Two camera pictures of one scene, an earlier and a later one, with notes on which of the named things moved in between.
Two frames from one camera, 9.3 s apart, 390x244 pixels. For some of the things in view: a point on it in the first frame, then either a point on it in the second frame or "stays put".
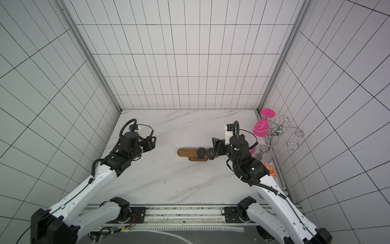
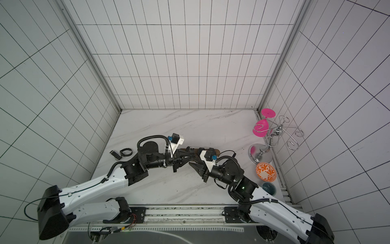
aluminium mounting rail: (174, 216) stays put
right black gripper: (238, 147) → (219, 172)
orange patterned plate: (271, 170) stays put
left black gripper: (150, 145) → (176, 152)
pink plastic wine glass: (261, 127) stays put
